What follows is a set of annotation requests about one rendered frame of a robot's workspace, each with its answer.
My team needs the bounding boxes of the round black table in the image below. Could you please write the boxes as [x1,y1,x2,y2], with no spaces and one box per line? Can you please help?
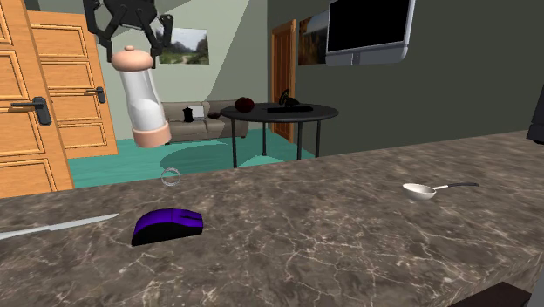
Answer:
[219,88,340,169]

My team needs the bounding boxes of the beige sofa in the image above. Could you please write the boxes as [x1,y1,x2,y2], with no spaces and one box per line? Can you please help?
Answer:
[161,99,250,144]

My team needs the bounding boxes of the landscape wall picture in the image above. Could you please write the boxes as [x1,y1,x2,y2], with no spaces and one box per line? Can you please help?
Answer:
[155,26,211,65]

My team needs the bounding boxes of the narrow orange wooden door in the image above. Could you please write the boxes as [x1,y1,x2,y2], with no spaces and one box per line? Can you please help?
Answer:
[270,18,298,144]

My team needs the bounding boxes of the large wooden panel door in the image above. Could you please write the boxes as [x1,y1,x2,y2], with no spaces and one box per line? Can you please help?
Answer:
[0,0,76,200]

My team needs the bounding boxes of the purple black computer mouse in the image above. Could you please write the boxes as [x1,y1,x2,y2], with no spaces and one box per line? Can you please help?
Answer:
[130,208,204,248]

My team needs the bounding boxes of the white ladle black handle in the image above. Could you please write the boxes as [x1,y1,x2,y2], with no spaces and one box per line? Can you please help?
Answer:
[402,181,481,201]

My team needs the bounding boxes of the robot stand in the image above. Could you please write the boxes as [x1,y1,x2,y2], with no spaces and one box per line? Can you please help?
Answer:
[526,82,544,146]

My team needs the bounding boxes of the silver knife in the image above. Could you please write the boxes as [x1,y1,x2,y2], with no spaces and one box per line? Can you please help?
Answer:
[0,213,119,242]

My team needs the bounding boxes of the dark autumn wall picture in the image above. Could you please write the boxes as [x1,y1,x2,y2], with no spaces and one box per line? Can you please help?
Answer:
[297,10,330,66]

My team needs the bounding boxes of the grey wall television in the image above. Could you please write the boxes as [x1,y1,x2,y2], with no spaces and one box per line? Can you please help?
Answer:
[324,0,417,67]

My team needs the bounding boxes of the clear pink-capped salt grinder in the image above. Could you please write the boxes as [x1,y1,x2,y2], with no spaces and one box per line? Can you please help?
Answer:
[111,45,173,149]

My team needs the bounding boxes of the clear glass ring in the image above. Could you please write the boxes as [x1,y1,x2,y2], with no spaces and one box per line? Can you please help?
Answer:
[160,167,182,188]

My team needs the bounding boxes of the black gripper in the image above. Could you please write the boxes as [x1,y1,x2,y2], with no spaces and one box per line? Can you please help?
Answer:
[82,0,175,70]

